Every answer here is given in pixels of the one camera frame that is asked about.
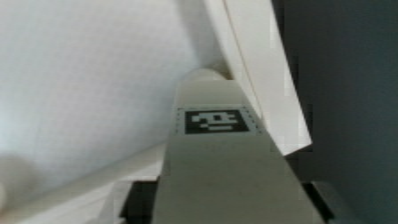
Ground white desk top tray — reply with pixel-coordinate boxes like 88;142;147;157
0;0;310;224

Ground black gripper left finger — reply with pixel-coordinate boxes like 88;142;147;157
118;181;158;224

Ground white desk leg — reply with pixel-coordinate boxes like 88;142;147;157
150;69;325;224

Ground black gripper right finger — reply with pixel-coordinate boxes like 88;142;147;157
300;181;357;224

